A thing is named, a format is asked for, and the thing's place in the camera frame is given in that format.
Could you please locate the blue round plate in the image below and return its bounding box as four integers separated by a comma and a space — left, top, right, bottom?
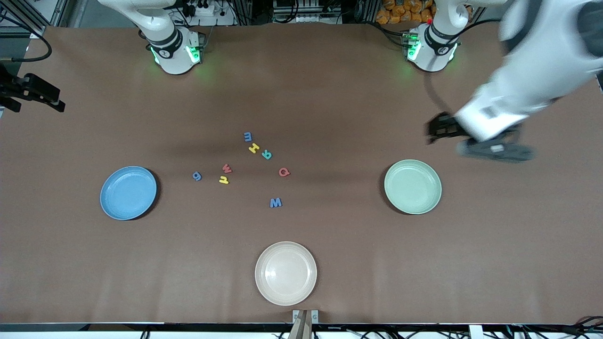
99, 166, 158, 221

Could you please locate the bag of orange fruits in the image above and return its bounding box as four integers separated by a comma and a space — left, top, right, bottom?
376, 0, 435, 25

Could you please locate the black electronics rack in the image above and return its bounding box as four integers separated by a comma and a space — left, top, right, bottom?
272, 0, 342, 24

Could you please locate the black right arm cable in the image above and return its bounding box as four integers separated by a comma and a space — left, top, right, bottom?
0, 13, 52, 63

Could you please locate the beige round plate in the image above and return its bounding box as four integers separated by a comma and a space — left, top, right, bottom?
254, 241, 318, 307

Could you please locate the aluminium frame profile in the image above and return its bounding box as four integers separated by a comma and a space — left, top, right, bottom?
0, 0, 71, 39

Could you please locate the metal table edge bracket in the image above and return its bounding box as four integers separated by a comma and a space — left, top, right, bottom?
292, 309, 319, 325

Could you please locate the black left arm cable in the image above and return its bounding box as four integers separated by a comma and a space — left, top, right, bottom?
423, 71, 457, 118

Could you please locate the tan wooden strip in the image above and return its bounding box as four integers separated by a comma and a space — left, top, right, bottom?
288, 311, 312, 339

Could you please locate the green round plate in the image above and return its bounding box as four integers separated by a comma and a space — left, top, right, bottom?
383, 159, 443, 215

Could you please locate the white power strip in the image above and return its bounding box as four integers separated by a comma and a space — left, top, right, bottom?
181, 0, 237, 27

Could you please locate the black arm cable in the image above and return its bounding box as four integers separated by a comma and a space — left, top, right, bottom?
0, 13, 52, 63
423, 71, 457, 118

